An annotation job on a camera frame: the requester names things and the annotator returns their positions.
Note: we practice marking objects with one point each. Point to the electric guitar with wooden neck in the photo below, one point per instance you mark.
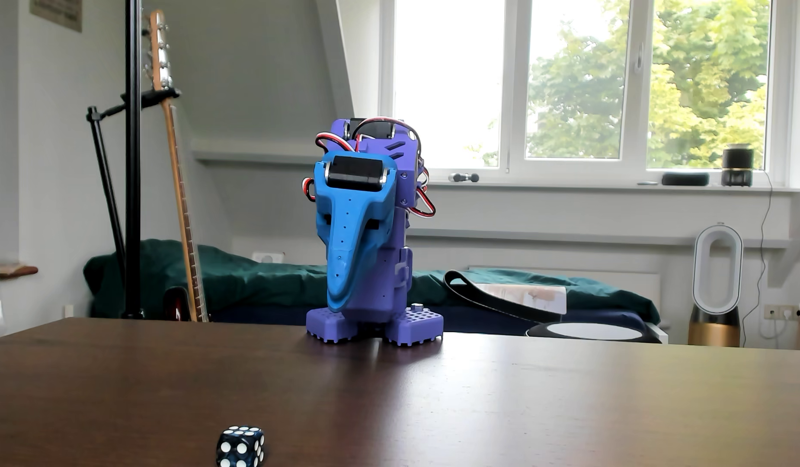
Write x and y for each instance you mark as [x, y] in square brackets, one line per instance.
[179, 194]

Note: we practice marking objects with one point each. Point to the black guitar stand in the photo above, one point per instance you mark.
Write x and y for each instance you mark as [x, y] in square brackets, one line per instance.
[105, 168]

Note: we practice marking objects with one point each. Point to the navy bed mattress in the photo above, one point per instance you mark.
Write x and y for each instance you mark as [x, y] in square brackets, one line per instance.
[478, 319]

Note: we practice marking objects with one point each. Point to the white window frame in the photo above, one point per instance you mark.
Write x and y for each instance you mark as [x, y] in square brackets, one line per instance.
[515, 84]

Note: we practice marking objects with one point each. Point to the black vertical stand pole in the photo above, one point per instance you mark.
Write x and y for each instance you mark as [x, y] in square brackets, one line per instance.
[133, 194]

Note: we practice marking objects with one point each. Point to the white single wall outlet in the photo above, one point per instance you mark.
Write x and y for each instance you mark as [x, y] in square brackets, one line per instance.
[267, 257]

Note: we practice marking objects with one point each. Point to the wooden shelf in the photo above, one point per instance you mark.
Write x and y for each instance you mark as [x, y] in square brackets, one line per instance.
[14, 270]

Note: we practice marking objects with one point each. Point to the round black and white tray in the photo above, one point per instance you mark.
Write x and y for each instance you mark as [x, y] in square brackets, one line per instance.
[594, 331]

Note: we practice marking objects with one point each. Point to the white double wall outlet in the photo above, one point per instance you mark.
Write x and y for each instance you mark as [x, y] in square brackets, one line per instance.
[781, 312]

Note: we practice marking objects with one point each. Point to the framed wall picture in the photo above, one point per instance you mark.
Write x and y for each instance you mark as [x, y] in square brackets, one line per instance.
[56, 11]

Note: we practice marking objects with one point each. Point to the black cylindrical speaker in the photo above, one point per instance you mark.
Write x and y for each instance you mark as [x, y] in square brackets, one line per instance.
[737, 165]

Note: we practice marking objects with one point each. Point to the purple robot arm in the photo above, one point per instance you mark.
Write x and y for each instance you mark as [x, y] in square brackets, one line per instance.
[374, 285]

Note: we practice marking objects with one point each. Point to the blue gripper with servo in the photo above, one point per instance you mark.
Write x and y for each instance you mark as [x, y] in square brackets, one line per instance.
[353, 203]

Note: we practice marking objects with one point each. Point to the open magazine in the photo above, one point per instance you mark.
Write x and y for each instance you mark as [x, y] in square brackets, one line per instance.
[530, 297]

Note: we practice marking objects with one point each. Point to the flat black device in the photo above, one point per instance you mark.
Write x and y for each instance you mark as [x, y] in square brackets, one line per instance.
[685, 179]

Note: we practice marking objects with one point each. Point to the white and gold air purifier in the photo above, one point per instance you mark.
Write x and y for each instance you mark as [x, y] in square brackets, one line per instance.
[698, 285]

